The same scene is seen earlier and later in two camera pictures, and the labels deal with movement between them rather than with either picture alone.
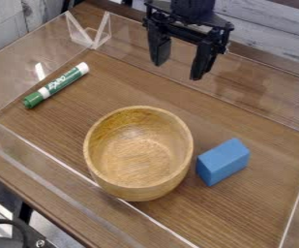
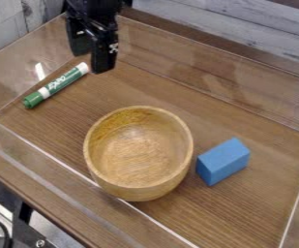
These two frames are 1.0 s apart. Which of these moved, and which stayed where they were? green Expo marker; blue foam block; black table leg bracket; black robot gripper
Moved: black robot gripper
Stayed: blue foam block; black table leg bracket; green Expo marker
